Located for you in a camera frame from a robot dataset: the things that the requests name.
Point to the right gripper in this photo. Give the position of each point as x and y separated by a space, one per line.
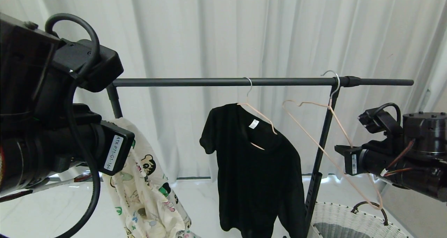
401 171

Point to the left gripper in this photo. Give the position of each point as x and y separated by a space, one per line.
52 154

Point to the pink clothes hanger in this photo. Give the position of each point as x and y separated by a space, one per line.
310 135
260 116

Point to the cream printed garment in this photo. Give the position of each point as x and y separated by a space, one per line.
143 196

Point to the black garment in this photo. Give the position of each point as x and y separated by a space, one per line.
258 182

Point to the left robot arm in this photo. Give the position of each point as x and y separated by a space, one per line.
21 67

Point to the white laundry basket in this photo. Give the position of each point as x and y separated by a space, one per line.
331 217

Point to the black clothes rack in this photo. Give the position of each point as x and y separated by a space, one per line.
209 81

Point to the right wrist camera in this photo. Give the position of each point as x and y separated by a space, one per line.
380 124

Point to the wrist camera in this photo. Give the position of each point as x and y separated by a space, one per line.
90 65
380 124

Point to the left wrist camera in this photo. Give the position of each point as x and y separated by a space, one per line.
90 65

